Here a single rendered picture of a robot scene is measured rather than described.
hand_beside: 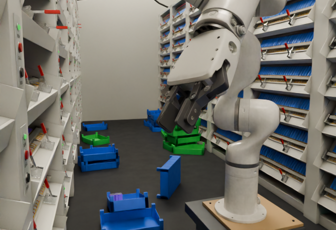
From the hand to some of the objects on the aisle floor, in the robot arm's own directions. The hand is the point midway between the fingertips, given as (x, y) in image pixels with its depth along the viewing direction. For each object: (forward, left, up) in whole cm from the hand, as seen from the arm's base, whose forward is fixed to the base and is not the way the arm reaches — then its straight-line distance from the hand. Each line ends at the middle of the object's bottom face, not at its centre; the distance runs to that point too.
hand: (178, 117), depth 42 cm
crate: (-2, -118, -71) cm, 138 cm away
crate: (-34, -146, -76) cm, 168 cm away
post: (+37, -84, -76) cm, 119 cm away
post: (+40, -154, -76) cm, 176 cm away
